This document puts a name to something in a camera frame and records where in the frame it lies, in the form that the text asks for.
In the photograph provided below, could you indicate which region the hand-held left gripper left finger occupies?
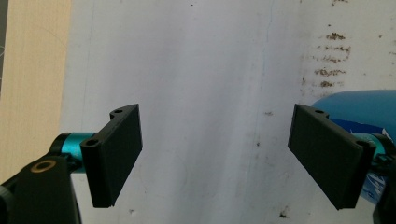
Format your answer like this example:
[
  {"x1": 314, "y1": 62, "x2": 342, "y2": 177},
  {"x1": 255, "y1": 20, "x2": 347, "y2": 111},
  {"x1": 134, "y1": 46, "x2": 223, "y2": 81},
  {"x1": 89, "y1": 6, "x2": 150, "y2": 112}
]
[{"x1": 50, "y1": 104, "x2": 144, "y2": 209}]

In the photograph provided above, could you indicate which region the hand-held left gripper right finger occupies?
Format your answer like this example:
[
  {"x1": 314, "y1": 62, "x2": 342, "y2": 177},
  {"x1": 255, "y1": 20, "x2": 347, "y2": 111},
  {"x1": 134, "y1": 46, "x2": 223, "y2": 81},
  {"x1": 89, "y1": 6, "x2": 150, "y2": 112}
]
[{"x1": 288, "y1": 104, "x2": 387, "y2": 211}]

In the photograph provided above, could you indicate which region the blue plastic bottle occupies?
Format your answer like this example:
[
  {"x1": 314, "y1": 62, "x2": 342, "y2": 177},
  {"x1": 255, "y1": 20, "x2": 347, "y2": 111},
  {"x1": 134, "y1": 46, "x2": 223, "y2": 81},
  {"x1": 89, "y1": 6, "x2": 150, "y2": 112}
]
[{"x1": 311, "y1": 90, "x2": 396, "y2": 206}]

